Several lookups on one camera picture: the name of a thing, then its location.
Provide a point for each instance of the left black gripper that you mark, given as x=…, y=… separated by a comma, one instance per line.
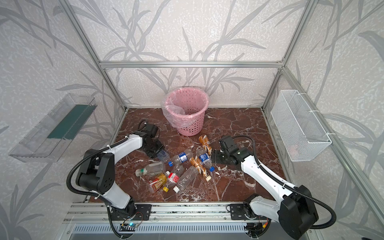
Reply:
x=156, y=149

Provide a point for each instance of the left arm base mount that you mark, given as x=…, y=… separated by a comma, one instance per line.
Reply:
x=130, y=211

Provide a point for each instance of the clear bottle white cap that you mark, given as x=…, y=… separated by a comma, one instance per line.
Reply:
x=186, y=179

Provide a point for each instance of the white wire mesh basket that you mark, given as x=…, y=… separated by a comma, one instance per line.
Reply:
x=303, y=135

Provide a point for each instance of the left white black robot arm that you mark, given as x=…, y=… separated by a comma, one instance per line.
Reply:
x=95, y=174

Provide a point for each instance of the clear acrylic wall shelf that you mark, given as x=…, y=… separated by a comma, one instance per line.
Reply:
x=50, y=138

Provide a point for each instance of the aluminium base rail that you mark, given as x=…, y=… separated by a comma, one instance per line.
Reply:
x=166, y=212

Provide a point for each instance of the clear plastic bin liner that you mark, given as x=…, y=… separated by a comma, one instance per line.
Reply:
x=174, y=107

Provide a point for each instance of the small water bottle blue label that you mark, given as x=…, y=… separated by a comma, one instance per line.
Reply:
x=205, y=159

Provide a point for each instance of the yellow drink bottle red label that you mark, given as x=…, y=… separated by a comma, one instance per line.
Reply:
x=158, y=182

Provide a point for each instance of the clear bottle green label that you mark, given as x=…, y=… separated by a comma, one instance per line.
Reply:
x=151, y=169

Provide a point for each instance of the pink perforated plastic bin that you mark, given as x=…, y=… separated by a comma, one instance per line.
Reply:
x=197, y=106

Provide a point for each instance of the clear bottle red label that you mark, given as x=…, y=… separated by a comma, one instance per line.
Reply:
x=173, y=177

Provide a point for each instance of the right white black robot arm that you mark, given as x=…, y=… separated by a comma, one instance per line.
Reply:
x=294, y=208

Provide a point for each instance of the clear bottle blue cap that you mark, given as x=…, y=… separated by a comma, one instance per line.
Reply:
x=180, y=158

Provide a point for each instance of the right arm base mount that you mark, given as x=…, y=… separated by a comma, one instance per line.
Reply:
x=243, y=211

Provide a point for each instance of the clear bottle blue label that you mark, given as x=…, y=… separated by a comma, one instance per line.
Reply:
x=163, y=156

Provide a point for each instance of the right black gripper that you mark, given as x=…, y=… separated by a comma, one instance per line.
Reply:
x=220, y=156

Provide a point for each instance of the left circuit board with wires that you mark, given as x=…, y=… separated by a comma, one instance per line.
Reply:
x=131, y=224

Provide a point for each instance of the right wiring bundle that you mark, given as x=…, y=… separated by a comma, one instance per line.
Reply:
x=256, y=226

